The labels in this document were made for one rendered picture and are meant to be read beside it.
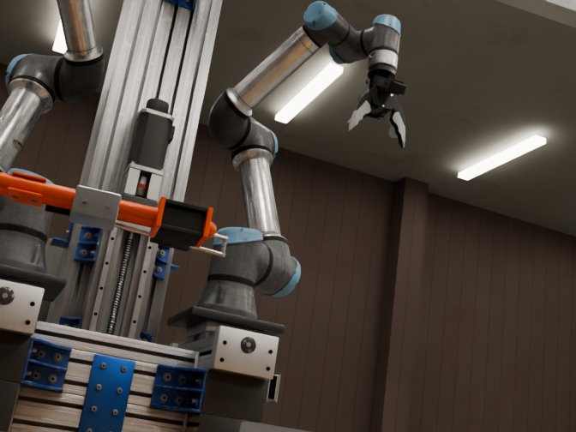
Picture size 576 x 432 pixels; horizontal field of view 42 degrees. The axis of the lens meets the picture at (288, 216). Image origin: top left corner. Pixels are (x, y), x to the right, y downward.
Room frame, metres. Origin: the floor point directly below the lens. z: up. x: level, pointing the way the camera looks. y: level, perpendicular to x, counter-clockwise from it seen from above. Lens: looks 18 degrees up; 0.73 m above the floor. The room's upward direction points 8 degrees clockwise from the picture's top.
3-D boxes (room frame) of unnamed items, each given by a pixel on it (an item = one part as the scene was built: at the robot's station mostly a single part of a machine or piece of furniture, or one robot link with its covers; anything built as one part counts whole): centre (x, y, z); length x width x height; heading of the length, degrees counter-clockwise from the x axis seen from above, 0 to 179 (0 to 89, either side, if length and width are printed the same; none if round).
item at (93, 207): (1.13, 0.30, 1.07); 0.07 x 0.07 x 0.04; 15
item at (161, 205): (1.16, 0.17, 1.08); 0.08 x 0.07 x 0.05; 105
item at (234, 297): (1.77, 0.11, 1.09); 0.15 x 0.15 x 0.10
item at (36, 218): (1.60, 0.58, 1.20); 0.13 x 0.12 x 0.14; 81
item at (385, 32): (1.70, -0.18, 1.82); 0.09 x 0.08 x 0.11; 50
